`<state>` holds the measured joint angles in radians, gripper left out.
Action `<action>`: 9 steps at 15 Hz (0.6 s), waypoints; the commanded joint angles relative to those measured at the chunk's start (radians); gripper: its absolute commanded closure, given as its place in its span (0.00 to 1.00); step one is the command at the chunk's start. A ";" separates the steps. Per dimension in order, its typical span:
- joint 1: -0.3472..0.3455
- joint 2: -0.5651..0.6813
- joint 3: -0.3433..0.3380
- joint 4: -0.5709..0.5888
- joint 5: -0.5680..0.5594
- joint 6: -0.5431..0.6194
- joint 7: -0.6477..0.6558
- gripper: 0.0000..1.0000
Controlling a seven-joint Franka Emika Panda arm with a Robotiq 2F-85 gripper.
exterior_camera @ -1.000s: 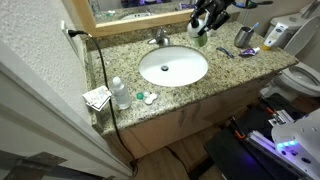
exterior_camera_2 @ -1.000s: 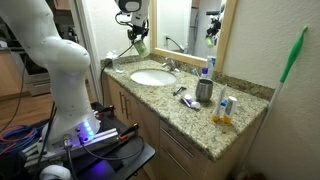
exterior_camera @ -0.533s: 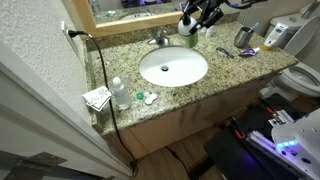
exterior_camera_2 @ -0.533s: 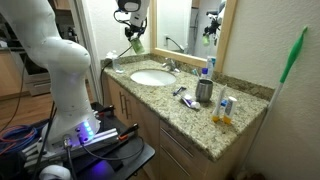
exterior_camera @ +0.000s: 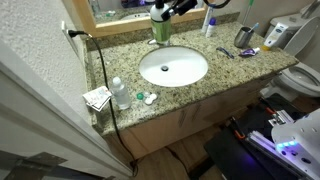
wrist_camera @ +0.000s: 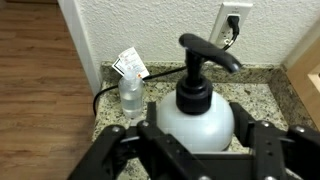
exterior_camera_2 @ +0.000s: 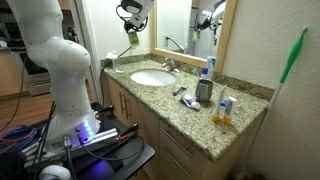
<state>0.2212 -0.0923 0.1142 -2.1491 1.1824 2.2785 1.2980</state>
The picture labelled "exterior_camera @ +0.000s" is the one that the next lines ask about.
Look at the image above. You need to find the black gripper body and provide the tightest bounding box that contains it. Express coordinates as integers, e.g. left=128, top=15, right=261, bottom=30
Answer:
left=172, top=0, right=199, bottom=16

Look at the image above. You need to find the green label hand soap bottle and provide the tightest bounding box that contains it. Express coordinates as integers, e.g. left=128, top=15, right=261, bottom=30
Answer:
left=149, top=0, right=173, bottom=46

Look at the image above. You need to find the stainless steel cup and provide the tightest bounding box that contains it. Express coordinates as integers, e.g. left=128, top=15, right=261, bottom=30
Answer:
left=233, top=25, right=255, bottom=49

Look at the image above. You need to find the tall white tube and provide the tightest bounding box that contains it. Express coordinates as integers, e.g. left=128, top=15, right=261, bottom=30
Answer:
left=200, top=3, right=215, bottom=34

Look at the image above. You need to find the small white bottle blue cap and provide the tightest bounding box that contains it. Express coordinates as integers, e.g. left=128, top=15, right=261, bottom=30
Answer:
left=205, top=17, right=218, bottom=39

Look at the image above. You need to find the white oval sink basin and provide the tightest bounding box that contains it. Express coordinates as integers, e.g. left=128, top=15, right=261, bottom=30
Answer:
left=138, top=45, right=210, bottom=88

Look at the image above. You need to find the blue toothbrush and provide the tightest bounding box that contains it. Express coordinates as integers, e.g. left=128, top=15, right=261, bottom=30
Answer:
left=248, top=21, right=261, bottom=34

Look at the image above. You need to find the purple white toothpaste tube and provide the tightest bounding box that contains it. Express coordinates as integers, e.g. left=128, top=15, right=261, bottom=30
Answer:
left=238, top=46, right=262, bottom=57

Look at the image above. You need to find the white contact lens case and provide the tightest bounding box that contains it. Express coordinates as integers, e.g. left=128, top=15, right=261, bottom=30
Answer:
left=143, top=92, right=159, bottom=106

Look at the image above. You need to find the white lotion tube blue logo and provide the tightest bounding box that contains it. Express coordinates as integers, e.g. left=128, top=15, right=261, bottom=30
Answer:
left=261, top=22, right=290, bottom=52

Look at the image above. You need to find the clear plastic water bottle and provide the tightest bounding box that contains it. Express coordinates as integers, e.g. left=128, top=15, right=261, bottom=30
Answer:
left=110, top=76, right=133, bottom=111

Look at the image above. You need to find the white paper packet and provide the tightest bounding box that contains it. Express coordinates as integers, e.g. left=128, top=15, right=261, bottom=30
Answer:
left=81, top=85, right=113, bottom=113

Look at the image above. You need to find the wooden vanity cabinet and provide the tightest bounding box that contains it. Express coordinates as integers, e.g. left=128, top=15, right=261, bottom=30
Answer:
left=99, top=71, right=279, bottom=162

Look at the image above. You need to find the white toilet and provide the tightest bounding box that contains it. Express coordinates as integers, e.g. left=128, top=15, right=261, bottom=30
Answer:
left=259, top=12, right=320, bottom=103

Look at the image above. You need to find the orange black clamp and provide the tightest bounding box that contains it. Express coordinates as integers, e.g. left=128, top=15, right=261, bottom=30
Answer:
left=229, top=116, right=248, bottom=141
left=264, top=106, right=278, bottom=117

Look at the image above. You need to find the black robot platform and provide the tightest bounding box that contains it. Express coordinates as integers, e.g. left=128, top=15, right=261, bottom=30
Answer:
left=202, top=92, right=320, bottom=180

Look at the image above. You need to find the white door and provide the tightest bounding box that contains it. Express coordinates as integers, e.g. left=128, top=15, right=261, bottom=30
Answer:
left=0, top=39, right=134, bottom=180

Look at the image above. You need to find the grey metal door hinge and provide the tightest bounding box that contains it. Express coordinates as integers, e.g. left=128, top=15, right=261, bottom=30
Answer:
left=0, top=151, right=68, bottom=180

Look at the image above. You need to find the black camera cable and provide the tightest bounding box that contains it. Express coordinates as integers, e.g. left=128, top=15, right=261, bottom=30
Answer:
left=202, top=0, right=232, bottom=10

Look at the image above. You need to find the black power cable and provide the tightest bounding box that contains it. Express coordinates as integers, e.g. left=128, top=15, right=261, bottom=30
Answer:
left=67, top=28, right=140, bottom=178

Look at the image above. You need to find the metal cabinet door handle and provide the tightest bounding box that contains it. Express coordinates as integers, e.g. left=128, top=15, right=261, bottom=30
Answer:
left=191, top=102, right=201, bottom=121
left=177, top=108, right=188, bottom=128

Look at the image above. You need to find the white wall outlet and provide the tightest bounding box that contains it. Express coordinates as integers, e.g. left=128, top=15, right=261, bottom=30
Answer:
left=59, top=19, right=80, bottom=56

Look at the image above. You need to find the aluminium mounting rail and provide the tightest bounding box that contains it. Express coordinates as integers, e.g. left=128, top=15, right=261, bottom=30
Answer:
left=245, top=109, right=320, bottom=180

